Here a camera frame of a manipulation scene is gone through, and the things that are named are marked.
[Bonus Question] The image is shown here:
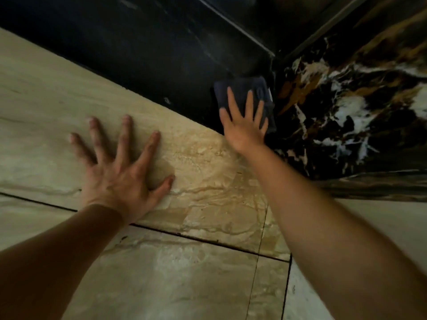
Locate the person's left hand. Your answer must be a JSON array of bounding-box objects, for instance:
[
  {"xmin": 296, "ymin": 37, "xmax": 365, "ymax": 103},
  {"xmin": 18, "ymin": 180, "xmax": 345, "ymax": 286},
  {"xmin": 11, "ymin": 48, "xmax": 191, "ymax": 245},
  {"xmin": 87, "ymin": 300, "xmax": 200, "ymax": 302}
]
[{"xmin": 69, "ymin": 115, "xmax": 175, "ymax": 226}]

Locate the person's right hand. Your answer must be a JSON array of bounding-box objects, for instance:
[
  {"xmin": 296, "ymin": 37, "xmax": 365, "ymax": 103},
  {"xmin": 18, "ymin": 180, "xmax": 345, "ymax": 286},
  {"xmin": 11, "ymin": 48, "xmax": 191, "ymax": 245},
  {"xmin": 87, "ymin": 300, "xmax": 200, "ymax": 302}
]
[{"xmin": 219, "ymin": 87, "xmax": 269, "ymax": 154}]

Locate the dark blue cleaning cloth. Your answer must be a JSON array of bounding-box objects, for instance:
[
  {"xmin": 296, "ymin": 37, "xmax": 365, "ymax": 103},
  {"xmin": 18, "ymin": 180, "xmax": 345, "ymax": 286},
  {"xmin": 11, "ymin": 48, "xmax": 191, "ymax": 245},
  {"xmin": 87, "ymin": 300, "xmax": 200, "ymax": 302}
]
[{"xmin": 213, "ymin": 76, "xmax": 277, "ymax": 134}]

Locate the person's left forearm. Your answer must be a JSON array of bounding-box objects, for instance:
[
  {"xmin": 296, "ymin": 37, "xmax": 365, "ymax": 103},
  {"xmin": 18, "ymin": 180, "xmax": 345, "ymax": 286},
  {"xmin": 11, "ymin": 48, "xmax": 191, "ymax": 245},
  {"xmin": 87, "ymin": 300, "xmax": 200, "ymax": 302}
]
[{"xmin": 0, "ymin": 204, "xmax": 125, "ymax": 320}]

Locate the person's right forearm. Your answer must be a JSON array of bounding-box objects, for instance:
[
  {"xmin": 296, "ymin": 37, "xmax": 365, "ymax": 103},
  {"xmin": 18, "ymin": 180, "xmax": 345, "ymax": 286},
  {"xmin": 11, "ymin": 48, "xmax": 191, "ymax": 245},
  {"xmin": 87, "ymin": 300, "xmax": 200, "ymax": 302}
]
[{"xmin": 241, "ymin": 143, "xmax": 427, "ymax": 320}]

